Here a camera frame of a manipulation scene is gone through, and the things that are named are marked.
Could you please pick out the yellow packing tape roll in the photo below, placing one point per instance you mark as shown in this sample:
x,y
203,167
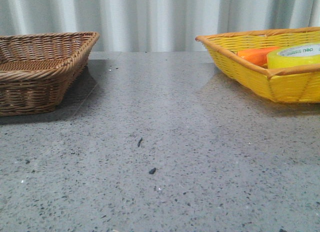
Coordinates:
x,y
303,54

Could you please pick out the white pleated curtain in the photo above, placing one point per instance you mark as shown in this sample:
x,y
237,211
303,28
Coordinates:
x,y
154,25

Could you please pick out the orange toy carrot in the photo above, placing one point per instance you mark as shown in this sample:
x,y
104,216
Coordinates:
x,y
256,56

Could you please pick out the brown wicker basket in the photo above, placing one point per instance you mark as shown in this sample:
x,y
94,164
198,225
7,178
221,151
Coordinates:
x,y
36,70

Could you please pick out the yellow wicker basket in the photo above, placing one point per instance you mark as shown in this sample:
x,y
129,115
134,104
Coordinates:
x,y
299,84

